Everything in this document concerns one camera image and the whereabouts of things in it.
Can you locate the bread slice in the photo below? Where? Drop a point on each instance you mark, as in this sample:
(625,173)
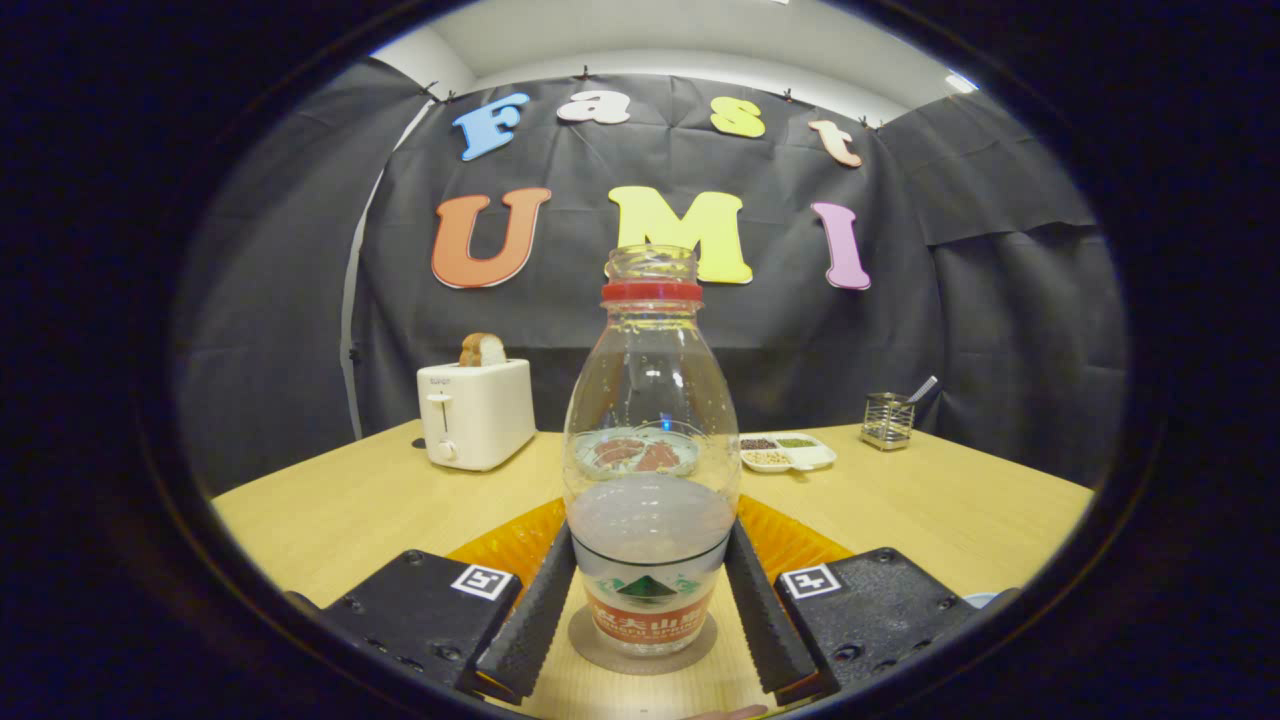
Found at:
(483,350)

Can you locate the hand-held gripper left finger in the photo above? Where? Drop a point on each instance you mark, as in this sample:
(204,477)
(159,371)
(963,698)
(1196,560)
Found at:
(530,620)

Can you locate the wooden table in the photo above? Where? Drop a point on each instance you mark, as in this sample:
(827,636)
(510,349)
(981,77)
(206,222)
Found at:
(380,510)

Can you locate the round brown coaster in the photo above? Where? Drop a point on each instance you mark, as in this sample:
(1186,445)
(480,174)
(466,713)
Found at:
(590,645)

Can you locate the white sectioned dish with seeds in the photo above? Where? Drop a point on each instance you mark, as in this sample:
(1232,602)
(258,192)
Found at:
(790,455)

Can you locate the round plate with meat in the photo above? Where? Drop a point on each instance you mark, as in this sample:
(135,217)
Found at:
(635,452)

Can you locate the clear plastic juice bottle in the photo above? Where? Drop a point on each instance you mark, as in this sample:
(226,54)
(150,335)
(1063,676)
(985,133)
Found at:
(650,530)

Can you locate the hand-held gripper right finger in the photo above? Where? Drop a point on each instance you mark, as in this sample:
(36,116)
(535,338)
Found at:
(765,620)

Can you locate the white toaster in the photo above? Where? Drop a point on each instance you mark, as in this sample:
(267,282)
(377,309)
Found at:
(480,415)

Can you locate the small ceiling light panel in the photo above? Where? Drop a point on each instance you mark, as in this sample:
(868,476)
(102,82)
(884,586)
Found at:
(962,82)

